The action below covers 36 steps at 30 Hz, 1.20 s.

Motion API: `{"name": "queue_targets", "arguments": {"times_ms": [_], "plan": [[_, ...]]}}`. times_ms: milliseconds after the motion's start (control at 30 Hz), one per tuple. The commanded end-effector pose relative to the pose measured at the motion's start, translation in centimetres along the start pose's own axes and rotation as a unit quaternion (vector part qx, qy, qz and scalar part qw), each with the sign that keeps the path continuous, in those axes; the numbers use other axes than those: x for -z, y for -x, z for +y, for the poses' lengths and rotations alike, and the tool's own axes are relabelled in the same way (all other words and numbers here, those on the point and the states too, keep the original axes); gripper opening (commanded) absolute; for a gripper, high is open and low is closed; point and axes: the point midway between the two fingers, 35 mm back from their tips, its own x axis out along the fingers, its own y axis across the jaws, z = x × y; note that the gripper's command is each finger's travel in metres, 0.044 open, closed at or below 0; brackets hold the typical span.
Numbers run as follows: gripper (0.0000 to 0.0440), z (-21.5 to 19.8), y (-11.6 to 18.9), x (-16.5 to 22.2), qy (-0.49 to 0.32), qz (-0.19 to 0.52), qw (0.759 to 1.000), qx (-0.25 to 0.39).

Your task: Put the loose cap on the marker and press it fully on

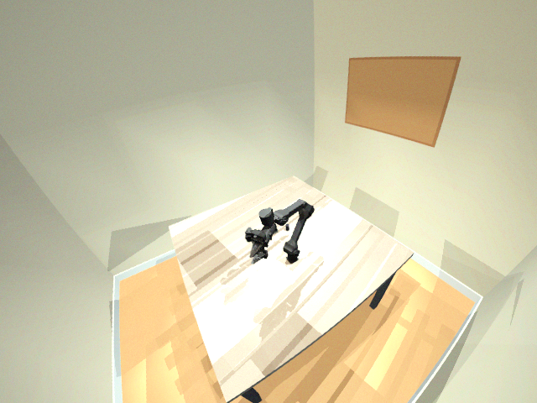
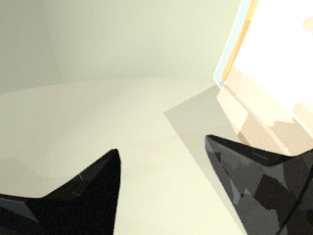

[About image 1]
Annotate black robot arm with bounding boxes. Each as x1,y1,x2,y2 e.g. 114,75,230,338
244,199,315,264

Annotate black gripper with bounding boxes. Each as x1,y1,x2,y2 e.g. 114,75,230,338
249,228,273,265

